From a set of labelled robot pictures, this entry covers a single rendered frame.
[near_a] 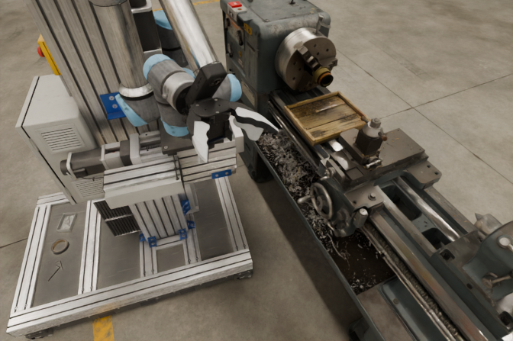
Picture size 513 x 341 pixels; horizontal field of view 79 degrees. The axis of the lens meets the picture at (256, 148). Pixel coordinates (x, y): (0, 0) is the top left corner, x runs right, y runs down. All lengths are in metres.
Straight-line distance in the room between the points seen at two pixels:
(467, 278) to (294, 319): 1.06
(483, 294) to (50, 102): 1.63
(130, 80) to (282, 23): 0.99
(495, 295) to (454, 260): 0.14
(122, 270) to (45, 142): 0.94
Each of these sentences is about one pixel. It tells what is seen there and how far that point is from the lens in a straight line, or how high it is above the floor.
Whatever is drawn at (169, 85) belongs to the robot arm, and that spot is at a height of 1.59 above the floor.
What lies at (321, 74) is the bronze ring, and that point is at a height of 1.10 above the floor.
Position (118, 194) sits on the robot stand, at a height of 1.07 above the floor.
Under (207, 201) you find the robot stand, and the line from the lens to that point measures 2.14.
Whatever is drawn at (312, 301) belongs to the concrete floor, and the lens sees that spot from 2.08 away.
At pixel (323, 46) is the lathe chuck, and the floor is 1.18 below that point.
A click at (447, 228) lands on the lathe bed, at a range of 1.47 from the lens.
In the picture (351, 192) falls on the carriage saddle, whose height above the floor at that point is 0.91.
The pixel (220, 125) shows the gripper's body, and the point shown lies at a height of 1.56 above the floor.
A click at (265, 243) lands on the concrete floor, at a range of 2.20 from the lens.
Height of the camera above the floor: 1.95
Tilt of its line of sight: 45 degrees down
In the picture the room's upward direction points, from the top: straight up
